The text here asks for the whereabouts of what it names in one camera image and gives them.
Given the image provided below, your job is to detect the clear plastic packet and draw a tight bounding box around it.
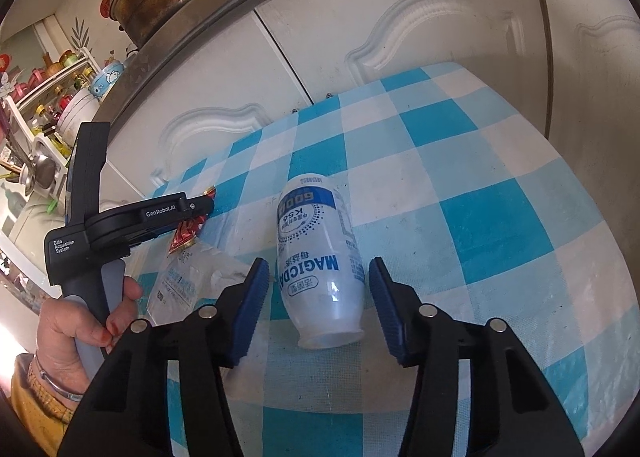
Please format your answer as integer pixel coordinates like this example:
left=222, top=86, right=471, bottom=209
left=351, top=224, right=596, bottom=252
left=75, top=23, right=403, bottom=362
left=146, top=242, right=251, bottom=325

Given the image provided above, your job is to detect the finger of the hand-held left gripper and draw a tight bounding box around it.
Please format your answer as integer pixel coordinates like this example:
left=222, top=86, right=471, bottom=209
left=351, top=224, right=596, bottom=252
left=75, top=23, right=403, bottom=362
left=177, top=191, right=217, bottom=234

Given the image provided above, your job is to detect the white bottle with blue label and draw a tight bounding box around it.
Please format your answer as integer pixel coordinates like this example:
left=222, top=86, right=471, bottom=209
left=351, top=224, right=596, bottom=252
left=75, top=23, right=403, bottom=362
left=276, top=173, right=366, bottom=350

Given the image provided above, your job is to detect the red snack wrapper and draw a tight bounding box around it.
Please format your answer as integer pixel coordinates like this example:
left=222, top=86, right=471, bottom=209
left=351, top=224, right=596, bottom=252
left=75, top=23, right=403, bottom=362
left=167, top=186, right=218, bottom=255

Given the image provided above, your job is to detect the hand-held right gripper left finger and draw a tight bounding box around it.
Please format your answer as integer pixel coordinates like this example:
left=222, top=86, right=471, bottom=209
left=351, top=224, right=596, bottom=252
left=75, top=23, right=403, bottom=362
left=57, top=257, right=271, bottom=457

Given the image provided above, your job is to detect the white kitchen rack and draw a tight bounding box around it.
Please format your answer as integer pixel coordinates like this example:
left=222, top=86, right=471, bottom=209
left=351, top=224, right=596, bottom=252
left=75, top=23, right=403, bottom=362
left=0, top=47, right=101, bottom=198

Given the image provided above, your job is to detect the person's left hand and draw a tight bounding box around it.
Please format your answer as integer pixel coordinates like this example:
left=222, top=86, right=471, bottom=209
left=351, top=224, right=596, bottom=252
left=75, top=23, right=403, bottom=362
left=36, top=274, right=146, bottom=384

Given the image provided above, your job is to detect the blue printed bowl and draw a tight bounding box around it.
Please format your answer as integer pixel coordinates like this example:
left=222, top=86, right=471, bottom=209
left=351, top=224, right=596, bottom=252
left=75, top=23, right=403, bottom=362
left=89, top=61, right=126, bottom=102

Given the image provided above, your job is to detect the metal ladle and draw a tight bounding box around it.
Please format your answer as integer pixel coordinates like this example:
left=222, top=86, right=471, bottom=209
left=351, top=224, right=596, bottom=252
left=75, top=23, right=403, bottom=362
left=27, top=153, right=57, bottom=190

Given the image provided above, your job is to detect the person's left forearm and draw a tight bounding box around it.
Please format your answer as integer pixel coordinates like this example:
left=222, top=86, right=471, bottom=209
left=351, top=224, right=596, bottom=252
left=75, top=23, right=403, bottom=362
left=9, top=351, right=98, bottom=457

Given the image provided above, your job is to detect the silver bracelet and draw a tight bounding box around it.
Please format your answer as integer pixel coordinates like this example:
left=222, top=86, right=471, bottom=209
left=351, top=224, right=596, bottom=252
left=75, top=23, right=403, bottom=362
left=27, top=354, right=86, bottom=403

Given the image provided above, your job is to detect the blue checkered tablecloth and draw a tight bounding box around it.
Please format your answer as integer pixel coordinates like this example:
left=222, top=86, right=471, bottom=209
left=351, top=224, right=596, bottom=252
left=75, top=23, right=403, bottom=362
left=130, top=62, right=608, bottom=457

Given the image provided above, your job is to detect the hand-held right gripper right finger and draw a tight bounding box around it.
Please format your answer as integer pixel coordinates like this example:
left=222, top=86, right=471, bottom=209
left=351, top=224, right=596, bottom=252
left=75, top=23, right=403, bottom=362
left=368, top=257, right=586, bottom=457

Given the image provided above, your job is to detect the white cabinet door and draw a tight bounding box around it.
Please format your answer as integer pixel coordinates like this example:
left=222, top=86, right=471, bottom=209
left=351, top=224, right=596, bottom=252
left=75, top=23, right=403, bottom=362
left=254, top=0, right=556, bottom=148
left=530, top=0, right=640, bottom=178
left=107, top=7, right=312, bottom=210

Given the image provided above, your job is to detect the white bowl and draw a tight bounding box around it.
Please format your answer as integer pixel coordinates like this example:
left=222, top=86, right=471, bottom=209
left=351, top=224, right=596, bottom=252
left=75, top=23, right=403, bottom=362
left=56, top=87, right=103, bottom=142

